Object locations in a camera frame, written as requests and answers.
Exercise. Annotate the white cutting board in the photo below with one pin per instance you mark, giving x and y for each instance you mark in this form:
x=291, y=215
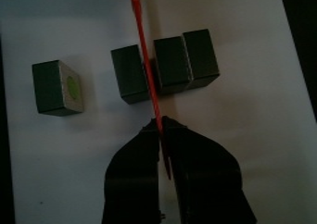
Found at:
x=247, y=126

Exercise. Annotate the black seaweed sushi piece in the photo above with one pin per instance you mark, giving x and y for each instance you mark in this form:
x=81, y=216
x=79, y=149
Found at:
x=130, y=73
x=171, y=64

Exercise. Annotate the sushi piece green centre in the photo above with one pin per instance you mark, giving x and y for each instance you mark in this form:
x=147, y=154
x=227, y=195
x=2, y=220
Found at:
x=49, y=85

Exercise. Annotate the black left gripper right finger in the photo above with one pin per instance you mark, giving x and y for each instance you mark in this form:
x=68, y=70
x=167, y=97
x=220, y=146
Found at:
x=206, y=184

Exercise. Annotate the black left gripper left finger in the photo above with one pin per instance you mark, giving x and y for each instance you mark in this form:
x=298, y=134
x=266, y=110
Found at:
x=131, y=184

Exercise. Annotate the sushi piece red centre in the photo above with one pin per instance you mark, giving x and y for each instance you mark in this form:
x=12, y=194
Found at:
x=202, y=55

